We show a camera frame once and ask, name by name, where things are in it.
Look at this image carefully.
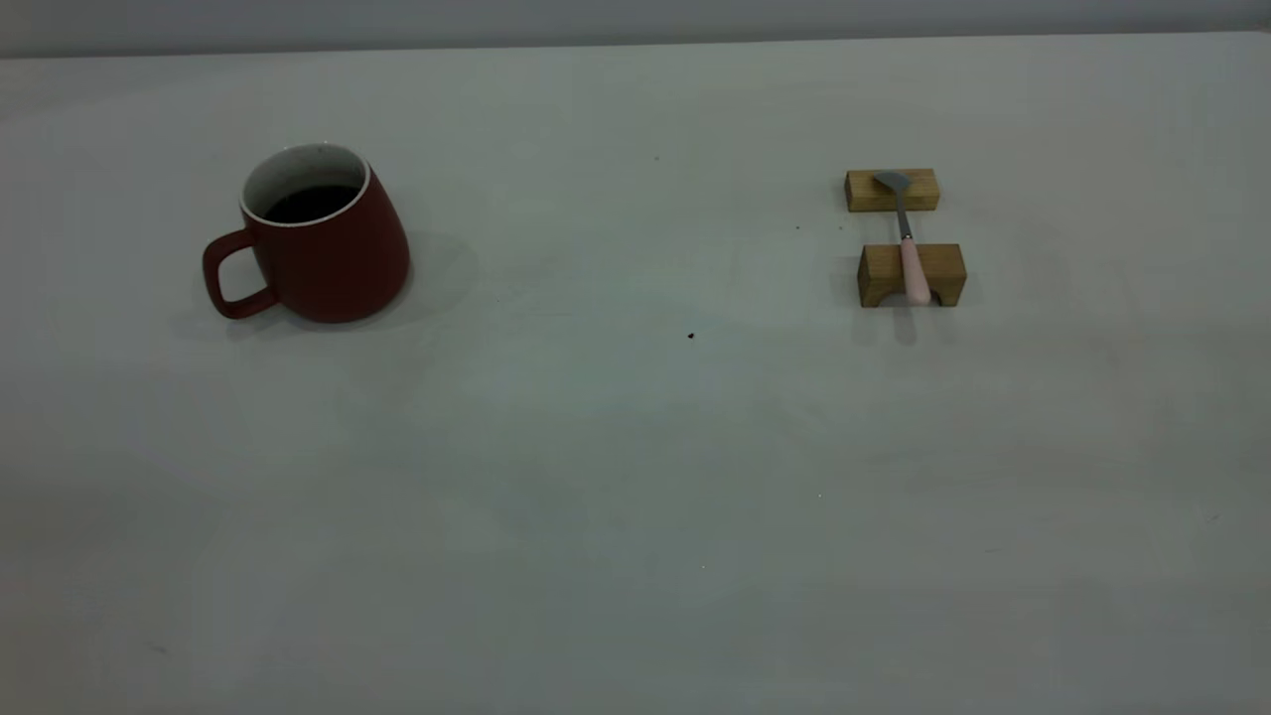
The pink handled metal spoon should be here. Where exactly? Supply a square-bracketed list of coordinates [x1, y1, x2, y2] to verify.
[873, 171, 933, 306]

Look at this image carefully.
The red ceramic cup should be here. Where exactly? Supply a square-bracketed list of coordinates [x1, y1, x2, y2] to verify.
[202, 143, 411, 325]

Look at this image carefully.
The dark coffee liquid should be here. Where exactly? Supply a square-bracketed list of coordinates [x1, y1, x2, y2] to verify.
[263, 185, 360, 224]

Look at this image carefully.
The flat wooden block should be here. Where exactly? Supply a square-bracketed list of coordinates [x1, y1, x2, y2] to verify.
[845, 168, 940, 213]

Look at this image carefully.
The arched wooden block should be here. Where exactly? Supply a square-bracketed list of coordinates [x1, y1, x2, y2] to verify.
[857, 243, 967, 308]

